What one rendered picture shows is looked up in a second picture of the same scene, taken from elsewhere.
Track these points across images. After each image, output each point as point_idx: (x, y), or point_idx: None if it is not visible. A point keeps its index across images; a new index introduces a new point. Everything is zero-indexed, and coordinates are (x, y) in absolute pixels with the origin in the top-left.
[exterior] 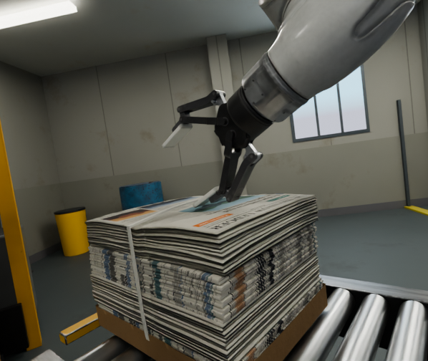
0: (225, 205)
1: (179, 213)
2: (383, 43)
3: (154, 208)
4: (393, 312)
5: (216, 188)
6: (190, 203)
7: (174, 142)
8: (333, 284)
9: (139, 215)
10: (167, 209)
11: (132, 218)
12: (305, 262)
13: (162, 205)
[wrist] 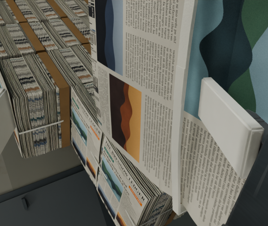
0: None
1: (190, 123)
2: None
3: (126, 71)
4: None
5: (246, 177)
6: (156, 18)
7: (1, 118)
8: None
9: (140, 130)
10: (177, 156)
11: (142, 144)
12: None
13: (119, 42)
